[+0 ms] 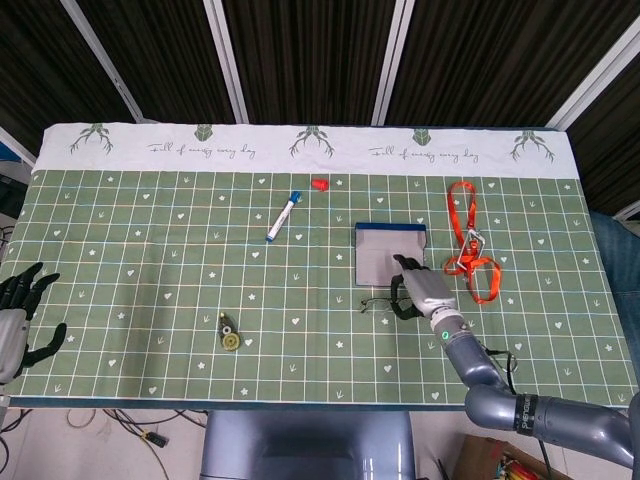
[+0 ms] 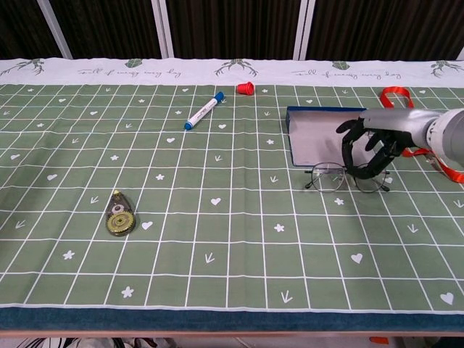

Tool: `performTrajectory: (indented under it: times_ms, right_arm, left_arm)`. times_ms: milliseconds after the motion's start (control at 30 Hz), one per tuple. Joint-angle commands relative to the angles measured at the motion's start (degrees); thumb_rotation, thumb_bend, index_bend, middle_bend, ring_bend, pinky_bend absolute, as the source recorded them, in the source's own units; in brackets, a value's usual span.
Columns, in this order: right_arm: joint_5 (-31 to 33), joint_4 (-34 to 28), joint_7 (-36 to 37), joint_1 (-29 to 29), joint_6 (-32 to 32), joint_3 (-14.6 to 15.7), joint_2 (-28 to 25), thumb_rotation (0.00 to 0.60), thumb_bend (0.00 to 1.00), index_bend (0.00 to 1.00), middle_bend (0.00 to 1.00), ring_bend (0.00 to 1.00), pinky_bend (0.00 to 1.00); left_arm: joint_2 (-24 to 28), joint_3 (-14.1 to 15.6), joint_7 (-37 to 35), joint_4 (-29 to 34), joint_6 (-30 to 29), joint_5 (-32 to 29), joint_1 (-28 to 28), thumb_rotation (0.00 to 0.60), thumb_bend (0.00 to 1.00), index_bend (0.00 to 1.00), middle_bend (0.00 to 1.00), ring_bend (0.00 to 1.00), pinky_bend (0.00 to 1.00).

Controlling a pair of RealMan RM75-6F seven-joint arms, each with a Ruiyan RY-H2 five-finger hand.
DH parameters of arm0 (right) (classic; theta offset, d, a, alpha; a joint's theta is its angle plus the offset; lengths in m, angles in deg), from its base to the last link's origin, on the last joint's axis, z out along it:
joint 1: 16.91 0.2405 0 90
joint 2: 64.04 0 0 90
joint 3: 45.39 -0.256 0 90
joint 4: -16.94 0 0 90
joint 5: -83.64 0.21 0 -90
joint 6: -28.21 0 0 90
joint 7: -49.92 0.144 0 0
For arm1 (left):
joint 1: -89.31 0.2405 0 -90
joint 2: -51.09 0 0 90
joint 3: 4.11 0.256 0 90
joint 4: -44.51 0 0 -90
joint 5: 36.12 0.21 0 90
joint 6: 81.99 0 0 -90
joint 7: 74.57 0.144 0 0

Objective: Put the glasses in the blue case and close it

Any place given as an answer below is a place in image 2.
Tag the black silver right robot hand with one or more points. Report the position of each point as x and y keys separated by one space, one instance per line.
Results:
x=395 y=121

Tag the blue glasses case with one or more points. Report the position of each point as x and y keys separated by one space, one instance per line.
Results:
x=315 y=137

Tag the thin-framed eyeglasses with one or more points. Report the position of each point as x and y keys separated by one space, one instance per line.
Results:
x=328 y=177

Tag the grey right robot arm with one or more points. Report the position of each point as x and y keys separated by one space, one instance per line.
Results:
x=449 y=136

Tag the small red cap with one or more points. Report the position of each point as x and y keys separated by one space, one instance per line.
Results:
x=245 y=88

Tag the white blue marker pen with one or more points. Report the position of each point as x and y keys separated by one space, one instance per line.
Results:
x=203 y=110

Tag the green grid tablecloth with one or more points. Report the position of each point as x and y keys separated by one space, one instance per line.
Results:
x=217 y=217

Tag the small orange object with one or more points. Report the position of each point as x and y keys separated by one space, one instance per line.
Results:
x=378 y=340

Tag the olive correction tape dispenser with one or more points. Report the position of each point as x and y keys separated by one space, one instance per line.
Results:
x=120 y=221

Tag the white partition post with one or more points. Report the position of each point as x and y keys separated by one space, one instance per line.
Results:
x=303 y=29
x=461 y=55
x=163 y=29
x=54 y=29

